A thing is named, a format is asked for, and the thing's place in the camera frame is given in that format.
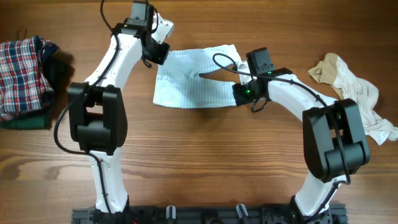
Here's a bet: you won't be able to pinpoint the light blue striped baby pants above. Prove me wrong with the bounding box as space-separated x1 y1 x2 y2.
153 44 241 109

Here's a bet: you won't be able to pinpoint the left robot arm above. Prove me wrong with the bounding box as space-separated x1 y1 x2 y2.
67 1 174 217

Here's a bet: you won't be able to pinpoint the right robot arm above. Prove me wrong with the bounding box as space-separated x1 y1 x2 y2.
233 48 370 223

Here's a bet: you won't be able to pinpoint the beige and white baby shirt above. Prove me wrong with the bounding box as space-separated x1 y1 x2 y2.
308 53 397 145

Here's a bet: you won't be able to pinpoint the navy dark folded garment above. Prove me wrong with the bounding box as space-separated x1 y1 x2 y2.
33 35 70 105

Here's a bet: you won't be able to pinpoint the dark green folded garment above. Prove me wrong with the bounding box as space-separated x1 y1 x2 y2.
1 106 54 130

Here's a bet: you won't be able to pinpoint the red plaid folded garment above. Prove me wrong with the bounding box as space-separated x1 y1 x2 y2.
1 35 59 121

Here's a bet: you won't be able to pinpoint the left black camera cable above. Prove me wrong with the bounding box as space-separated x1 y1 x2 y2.
53 0 159 218

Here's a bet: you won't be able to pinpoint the black camera cable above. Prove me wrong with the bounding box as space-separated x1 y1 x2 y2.
212 52 352 222
53 0 159 218

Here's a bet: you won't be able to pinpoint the right grey rail clip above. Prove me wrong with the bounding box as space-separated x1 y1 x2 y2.
236 203 248 219

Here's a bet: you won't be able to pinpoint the grey rail clip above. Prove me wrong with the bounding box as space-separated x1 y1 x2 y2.
166 205 176 220
236 203 248 219

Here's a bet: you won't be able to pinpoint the right black camera cable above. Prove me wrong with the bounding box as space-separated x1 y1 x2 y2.
212 52 352 222

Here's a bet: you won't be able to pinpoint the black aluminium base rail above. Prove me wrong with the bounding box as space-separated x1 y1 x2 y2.
70 203 348 224

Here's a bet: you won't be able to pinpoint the left grey rail clip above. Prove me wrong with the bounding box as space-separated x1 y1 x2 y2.
166 205 176 220

